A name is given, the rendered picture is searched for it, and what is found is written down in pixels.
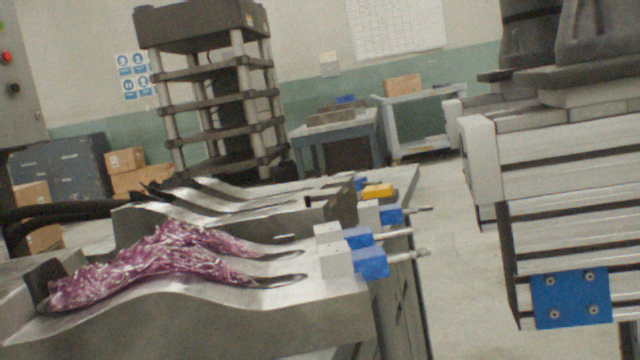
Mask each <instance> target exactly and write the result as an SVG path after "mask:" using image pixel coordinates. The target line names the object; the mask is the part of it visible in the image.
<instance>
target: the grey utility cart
mask: <svg viewBox="0 0 640 360"><path fill-rule="evenodd" d="M466 84H467V83H456V84H451V86H446V87H441V88H436V89H433V88H430V89H424V90H423V91H420V92H414V93H409V94H403V95H398V96H393V98H388V99H386V98H385V97H382V99H381V97H379V96H377V95H375V94H370V97H372V99H374V100H377V101H378V104H379V105H380V107H381V113H382V118H383V124H384V130H385V136H386V141H387V147H386V150H387V154H388V156H390V157H389V158H387V159H386V162H385V163H386V165H387V166H388V167H394V166H400V164H399V162H400V159H401V156H403V155H408V154H415V153H418V154H419V153H420V152H425V151H431V150H432V151H434V150H436V149H441V148H449V147H450V145H449V142H448V140H445V141H440V142H434V143H429V144H426V142H425V140H420V141H415V142H408V143H403V144H398V140H397V134H396V128H395V122H394V117H393V111H392V106H395V105H401V104H406V103H411V102H417V101H423V100H428V99H433V98H438V97H443V96H449V95H450V97H451V100H455V99H457V100H458V101H459V99H461V98H466V89H467V85H466ZM458 98H459V99H458ZM399 158H400V159H399Z"/></svg>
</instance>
